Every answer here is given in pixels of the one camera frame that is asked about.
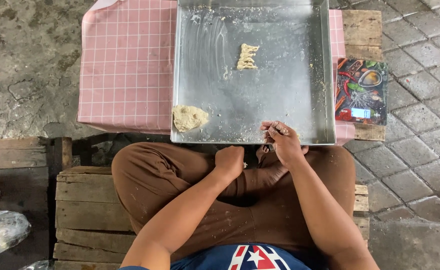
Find dark wooden bench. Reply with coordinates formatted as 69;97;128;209
0;136;73;270

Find person's left hand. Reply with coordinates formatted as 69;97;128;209
214;145;245;181

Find square metal baking tray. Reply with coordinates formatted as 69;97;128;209
170;0;336;146

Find pink checked tablecloth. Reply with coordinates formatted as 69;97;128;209
76;0;356;146

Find low wooden table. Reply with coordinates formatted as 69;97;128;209
342;9;387;142

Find lump of beige dough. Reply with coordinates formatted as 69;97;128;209
172;104;209;133

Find crumpled clear plastic bag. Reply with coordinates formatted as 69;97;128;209
0;210;32;258

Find person's bare foot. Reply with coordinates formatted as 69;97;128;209
220;145;290;199

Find clear plastic wrap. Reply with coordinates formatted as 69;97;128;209
17;260;52;270

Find blue shirt with star print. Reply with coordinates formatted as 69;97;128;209
118;244;313;270

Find person's right hand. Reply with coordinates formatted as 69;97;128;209
260;120;310;172

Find spice print kitchen scale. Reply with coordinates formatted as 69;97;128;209
334;57;389;127

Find brown trousers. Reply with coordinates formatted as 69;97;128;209
111;141;357;261

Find wooden pallet seat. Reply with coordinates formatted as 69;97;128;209
53;166;371;270

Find row of twisted dough pieces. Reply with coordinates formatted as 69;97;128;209
236;43;260;71

